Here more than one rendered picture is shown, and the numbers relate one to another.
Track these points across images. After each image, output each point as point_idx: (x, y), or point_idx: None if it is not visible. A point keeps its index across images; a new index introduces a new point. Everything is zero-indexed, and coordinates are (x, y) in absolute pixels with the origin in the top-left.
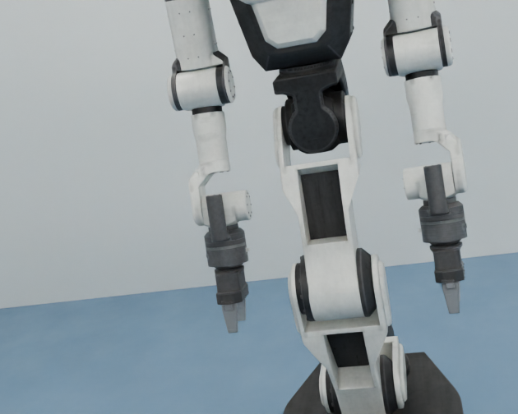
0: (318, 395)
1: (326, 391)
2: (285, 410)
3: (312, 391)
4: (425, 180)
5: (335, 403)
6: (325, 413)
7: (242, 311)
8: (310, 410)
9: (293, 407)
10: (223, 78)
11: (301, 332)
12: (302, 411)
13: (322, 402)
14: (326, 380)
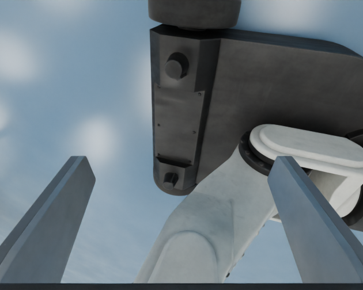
0: (356, 103)
1: (253, 146)
2: (351, 58)
3: None
4: None
5: (239, 145)
6: (308, 107)
7: (282, 207)
8: (327, 91)
9: (349, 70)
10: None
11: (154, 243)
12: (330, 81)
13: (261, 129)
14: (263, 155)
